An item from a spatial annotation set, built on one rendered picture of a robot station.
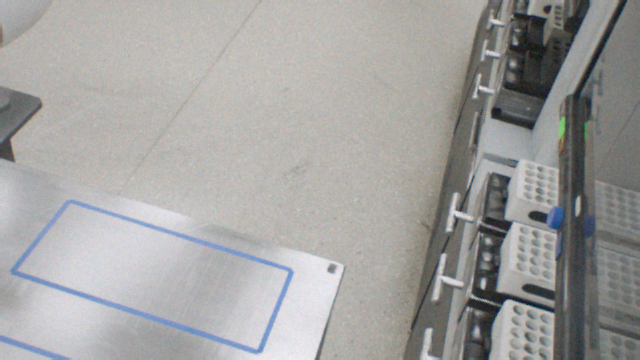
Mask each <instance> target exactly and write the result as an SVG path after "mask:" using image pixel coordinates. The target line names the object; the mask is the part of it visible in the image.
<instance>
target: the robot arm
mask: <svg viewBox="0 0 640 360"><path fill-rule="evenodd" d="M52 2H53V0H0V50H1V49H3V48H5V47H7V45H8V44H10V43H11V42H13V41H14V40H17V39H18V38H19V37H21V36H22V35H23V34H25V33H26V32H27V31H28V30H29V29H32V27H33V26H34V25H35V24H36V23H37V22H38V21H39V20H40V19H41V18H42V17H43V16H44V14H45V13H46V12H47V9H49V8H50V6H51V4H52ZM10 108H11V103H10V100H9V99H8V97H7V96H4V95H0V114H1V113H3V112H5V111H7V110H9V109H10Z"/></svg>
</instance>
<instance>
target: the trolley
mask: <svg viewBox="0 0 640 360"><path fill-rule="evenodd" d="M344 271H346V265H342V264H339V263H336V262H333V261H330V259H325V258H322V257H319V256H316V255H313V254H309V253H305V252H302V251H299V250H295V249H292V248H288V247H285V246H282V245H278V244H275V243H272V242H268V240H264V239H261V238H258V237H255V236H251V235H247V234H244V233H241V232H238V231H235V230H230V229H227V228H224V227H221V226H217V225H213V224H210V223H207V221H204V220H200V219H196V218H193V217H190V216H187V215H183V214H179V213H176V212H173V211H169V210H166V209H163V208H159V207H156V206H152V205H149V203H148V204H146V202H142V201H138V200H135V199H132V198H129V197H125V196H121V195H118V194H115V193H112V192H108V191H104V190H101V189H98V188H95V187H90V186H87V184H84V183H81V182H78V181H73V180H70V179H67V178H64V177H60V176H56V175H53V174H50V173H47V172H42V171H39V170H36V169H33V168H30V166H25V165H22V164H19V163H16V162H12V161H8V160H5V159H2V158H0V360H319V359H320V356H321V352H322V347H323V343H324V340H325V336H327V331H328V327H329V324H330V320H331V316H332V311H333V307H334V304H335V301H336V298H337V294H338V291H339V288H340V285H341V281H342V277H343V274H344Z"/></svg>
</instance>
